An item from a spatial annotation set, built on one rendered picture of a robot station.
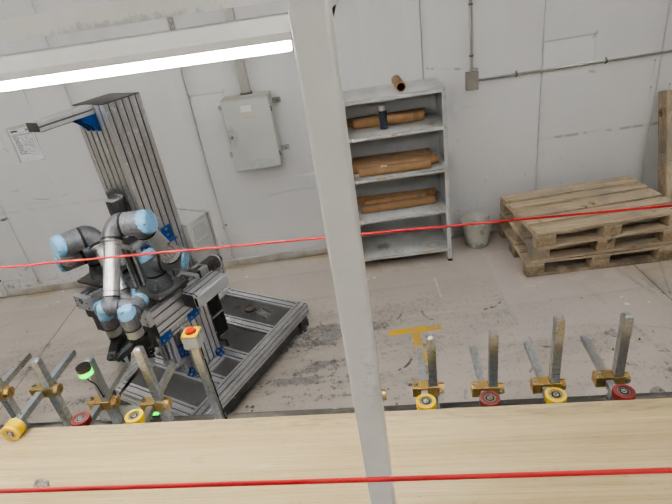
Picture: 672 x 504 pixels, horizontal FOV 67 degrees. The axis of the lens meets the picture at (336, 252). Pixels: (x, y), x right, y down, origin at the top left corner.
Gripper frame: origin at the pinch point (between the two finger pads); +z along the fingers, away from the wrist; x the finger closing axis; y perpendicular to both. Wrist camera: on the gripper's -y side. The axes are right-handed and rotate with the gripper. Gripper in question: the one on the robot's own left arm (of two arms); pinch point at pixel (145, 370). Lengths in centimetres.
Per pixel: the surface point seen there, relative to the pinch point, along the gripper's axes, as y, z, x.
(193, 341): 28.1, -24.1, -22.4
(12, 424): -54, -2, -14
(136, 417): -4.3, 5.0, -23.8
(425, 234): 229, 81, 199
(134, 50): 44, -140, -66
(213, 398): 27.9, 10.2, -20.4
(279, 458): 51, 5, -69
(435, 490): 98, 5, -102
